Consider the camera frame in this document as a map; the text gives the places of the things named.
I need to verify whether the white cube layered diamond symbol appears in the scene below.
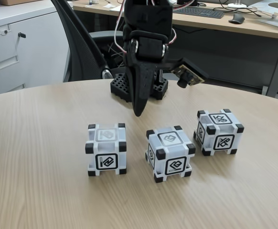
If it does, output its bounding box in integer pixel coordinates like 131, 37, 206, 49
145, 125, 196, 184

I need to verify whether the white cube crossed symbol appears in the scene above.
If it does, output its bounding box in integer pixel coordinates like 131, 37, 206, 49
192, 109, 245, 157

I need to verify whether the grey round seat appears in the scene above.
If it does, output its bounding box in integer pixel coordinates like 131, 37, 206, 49
164, 73, 192, 83

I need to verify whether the white paper sheet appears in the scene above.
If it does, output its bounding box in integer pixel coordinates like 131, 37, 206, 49
98, 2, 124, 11

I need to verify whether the black computer keyboard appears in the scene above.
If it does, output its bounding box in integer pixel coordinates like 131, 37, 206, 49
172, 6, 225, 19

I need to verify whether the white cube zigzag symbol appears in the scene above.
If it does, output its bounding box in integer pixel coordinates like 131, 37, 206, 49
85, 123, 127, 178

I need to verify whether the black mesh office chair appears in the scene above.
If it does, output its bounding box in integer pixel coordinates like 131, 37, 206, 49
50, 0, 128, 83

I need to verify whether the dark computer mouse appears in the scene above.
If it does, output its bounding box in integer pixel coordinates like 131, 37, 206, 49
228, 13, 246, 24

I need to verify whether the white round lamp base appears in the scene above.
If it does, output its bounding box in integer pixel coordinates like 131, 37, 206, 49
227, 0, 248, 8

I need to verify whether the white drawer cabinet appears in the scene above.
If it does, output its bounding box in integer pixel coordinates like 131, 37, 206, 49
0, 4, 71, 98

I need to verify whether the silver laptop stand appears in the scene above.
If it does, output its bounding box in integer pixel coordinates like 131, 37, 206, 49
248, 0, 278, 29

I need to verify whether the white red servo cable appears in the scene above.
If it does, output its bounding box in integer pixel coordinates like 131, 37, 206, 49
114, 4, 130, 56
164, 0, 192, 47

